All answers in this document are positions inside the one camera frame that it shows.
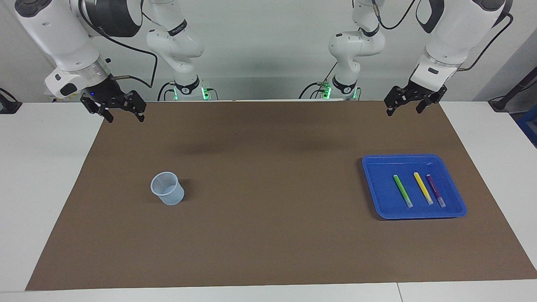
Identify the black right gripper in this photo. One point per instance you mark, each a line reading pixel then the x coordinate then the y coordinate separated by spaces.
pixel 102 94

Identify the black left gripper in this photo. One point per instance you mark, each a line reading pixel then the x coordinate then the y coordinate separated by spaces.
pixel 419 91

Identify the yellow pen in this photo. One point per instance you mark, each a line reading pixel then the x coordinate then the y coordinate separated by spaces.
pixel 423 188

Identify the green pen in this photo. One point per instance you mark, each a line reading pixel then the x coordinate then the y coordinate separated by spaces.
pixel 402 191

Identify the purple pen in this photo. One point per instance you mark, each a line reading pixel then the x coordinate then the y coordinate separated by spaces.
pixel 435 191

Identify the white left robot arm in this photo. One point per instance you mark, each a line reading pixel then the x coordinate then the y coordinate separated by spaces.
pixel 453 37

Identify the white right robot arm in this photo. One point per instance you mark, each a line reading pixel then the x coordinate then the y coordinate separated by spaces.
pixel 63 37

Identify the blue plastic tray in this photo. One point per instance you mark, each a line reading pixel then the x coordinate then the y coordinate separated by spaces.
pixel 386 197

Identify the translucent plastic measuring cup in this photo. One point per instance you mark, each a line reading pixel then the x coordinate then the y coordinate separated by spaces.
pixel 170 195

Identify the black clamp base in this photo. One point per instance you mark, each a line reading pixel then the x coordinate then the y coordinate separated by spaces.
pixel 8 105

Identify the blue crate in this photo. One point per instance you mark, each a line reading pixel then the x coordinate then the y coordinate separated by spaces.
pixel 528 126

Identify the brown table mat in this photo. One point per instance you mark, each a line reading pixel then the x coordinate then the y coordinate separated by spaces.
pixel 272 230

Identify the white wall socket box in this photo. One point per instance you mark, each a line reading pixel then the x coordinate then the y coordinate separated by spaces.
pixel 52 97

